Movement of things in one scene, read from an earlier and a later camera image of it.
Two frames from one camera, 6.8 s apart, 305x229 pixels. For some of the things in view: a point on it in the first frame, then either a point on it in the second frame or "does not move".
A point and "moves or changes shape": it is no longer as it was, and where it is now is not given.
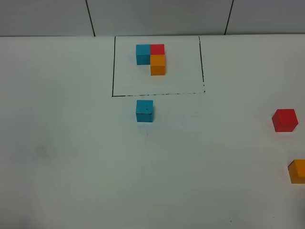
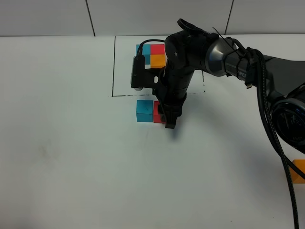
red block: x=284 y=120 moves or changes shape
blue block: x=144 y=110 does not move
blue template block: x=143 y=54 does not move
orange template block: x=157 y=65 does not move
